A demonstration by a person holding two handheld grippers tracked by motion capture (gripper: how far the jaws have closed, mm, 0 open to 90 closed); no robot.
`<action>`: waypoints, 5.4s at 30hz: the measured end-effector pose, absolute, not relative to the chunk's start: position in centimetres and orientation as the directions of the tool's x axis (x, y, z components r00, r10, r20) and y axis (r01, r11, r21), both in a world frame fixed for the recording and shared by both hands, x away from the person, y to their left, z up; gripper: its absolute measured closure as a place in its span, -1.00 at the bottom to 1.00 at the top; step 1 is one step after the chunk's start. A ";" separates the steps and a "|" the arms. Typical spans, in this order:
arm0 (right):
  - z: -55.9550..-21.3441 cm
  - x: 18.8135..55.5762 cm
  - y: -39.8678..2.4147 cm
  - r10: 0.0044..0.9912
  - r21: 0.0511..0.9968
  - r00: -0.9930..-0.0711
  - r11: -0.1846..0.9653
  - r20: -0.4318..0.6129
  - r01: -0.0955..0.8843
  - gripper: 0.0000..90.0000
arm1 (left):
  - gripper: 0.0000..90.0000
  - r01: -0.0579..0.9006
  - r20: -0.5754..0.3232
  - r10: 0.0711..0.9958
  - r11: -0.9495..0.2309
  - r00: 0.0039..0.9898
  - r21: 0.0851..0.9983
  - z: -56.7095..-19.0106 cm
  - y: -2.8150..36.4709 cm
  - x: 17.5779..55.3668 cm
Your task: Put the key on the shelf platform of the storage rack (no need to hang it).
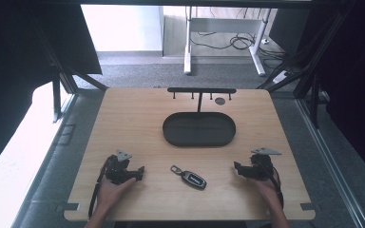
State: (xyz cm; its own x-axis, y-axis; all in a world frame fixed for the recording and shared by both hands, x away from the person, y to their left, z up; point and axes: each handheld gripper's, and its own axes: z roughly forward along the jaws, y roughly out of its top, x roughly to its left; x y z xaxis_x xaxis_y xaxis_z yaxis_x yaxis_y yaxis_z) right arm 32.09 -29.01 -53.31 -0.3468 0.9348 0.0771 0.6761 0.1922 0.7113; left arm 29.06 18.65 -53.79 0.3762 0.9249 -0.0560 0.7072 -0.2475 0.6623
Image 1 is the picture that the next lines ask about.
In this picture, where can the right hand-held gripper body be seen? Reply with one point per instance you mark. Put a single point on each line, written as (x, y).
(261, 167)

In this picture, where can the white desk frame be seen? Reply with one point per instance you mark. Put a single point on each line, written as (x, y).
(223, 25)

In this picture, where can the black car key with clip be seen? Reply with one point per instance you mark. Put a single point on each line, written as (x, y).
(191, 179)

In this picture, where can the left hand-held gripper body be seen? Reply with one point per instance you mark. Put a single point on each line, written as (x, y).
(117, 169)

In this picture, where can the aluminium rail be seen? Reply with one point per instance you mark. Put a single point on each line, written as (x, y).
(332, 164)

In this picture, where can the black key rack with tray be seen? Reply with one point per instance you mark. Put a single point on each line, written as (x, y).
(199, 128)

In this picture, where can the person's left hand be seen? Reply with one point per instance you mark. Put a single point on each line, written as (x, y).
(111, 193)

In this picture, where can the grey table bracket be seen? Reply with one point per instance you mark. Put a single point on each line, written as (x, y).
(68, 207)

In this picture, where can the person's right hand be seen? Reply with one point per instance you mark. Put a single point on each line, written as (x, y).
(266, 188)

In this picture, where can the white power strip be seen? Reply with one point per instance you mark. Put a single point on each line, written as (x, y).
(280, 77)

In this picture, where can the black metal stand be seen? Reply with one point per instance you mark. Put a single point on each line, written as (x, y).
(310, 72)
(60, 82)

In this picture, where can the dark curtain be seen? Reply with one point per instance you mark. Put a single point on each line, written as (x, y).
(19, 63)
(355, 79)

